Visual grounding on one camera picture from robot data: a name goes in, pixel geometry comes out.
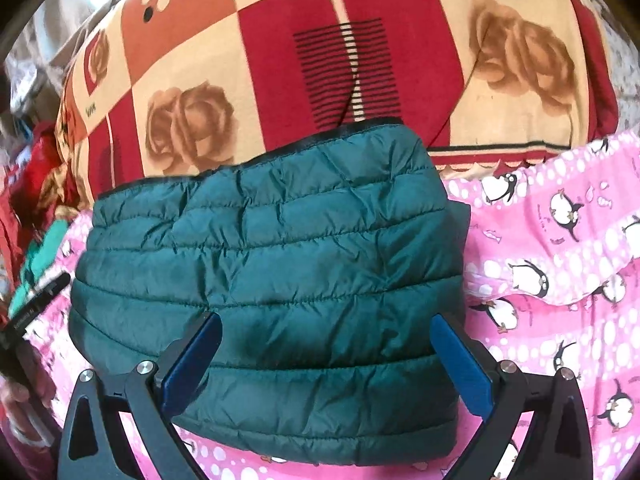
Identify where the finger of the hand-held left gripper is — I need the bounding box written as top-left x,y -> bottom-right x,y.
29,272 -> 72,313

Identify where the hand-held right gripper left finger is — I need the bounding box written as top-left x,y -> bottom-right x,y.
57,310 -> 223,480

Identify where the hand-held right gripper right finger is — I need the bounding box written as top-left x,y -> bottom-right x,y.
430,312 -> 593,480

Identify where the green puffer jacket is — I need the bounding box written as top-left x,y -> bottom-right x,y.
67,117 -> 473,466

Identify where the person's left hand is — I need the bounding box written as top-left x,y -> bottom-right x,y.
0,360 -> 57,453

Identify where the teal cloth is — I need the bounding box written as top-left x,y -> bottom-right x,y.
10,217 -> 73,313

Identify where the red cloth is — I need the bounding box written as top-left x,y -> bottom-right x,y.
0,122 -> 71,271

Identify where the pink penguin-print blanket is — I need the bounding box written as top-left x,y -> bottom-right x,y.
25,130 -> 640,480

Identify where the pale grey cloth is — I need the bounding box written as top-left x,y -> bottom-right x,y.
5,0 -> 168,111

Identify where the red cream rose-print blanket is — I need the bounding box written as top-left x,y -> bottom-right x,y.
52,0 -> 623,201

